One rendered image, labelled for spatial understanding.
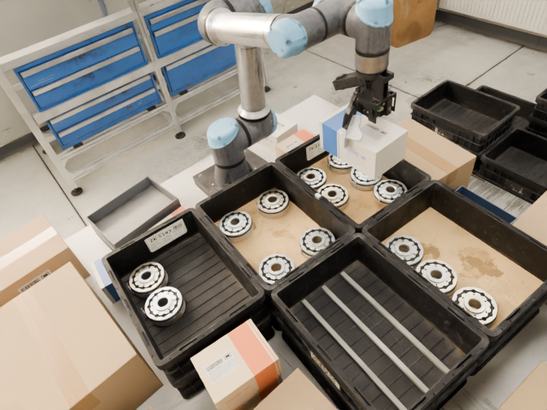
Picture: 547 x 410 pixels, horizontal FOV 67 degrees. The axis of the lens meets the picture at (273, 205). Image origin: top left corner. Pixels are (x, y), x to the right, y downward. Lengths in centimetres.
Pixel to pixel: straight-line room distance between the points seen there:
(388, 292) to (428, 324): 12
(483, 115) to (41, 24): 295
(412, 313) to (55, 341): 89
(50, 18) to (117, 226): 228
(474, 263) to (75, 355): 104
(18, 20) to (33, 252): 232
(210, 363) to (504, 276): 77
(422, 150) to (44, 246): 127
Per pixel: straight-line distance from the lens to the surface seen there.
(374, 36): 95
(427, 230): 129
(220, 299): 117
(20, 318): 131
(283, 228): 128
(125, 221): 159
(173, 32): 298
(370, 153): 105
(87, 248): 166
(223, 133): 145
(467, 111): 238
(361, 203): 134
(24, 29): 359
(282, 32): 91
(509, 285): 123
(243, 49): 135
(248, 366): 96
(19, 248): 156
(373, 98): 103
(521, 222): 128
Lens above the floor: 180
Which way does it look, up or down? 46 degrees down
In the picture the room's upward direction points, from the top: 10 degrees counter-clockwise
